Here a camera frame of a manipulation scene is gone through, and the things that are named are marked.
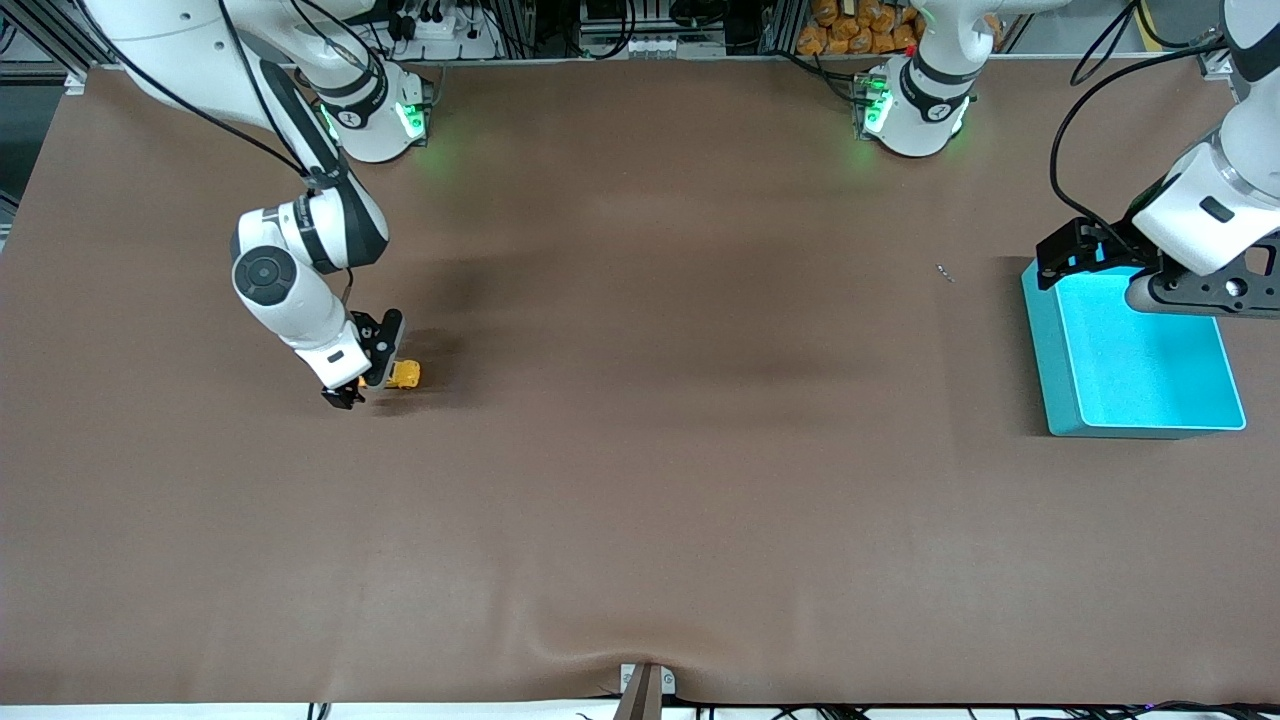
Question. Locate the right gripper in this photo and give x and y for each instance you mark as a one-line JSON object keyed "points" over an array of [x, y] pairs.
{"points": [[344, 397]]}

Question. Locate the teal plastic bin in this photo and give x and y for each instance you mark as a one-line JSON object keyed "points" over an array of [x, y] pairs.
{"points": [[1140, 390]]}

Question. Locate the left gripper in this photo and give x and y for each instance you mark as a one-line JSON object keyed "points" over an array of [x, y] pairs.
{"points": [[1104, 249]]}

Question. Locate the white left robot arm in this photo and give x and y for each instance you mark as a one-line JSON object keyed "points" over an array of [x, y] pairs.
{"points": [[915, 110]]}

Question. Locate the white power strip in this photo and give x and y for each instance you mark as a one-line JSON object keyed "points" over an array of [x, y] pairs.
{"points": [[440, 30]]}

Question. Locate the orange snack packets pile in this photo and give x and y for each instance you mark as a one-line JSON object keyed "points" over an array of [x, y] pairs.
{"points": [[850, 30]]}

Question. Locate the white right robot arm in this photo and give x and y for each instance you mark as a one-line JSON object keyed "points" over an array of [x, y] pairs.
{"points": [[300, 300]]}

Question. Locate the grey metal clamp bracket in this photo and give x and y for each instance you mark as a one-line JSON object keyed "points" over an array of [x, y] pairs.
{"points": [[645, 690]]}

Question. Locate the aluminium frame profile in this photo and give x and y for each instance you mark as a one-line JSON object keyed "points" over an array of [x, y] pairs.
{"points": [[40, 40]]}

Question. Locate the yellow beetle toy car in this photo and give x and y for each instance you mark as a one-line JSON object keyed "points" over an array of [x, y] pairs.
{"points": [[405, 375]]}

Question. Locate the brown table mat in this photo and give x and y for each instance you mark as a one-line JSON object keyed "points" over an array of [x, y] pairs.
{"points": [[640, 450]]}

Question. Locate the white connector block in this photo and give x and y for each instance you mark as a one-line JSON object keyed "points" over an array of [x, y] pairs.
{"points": [[655, 45]]}

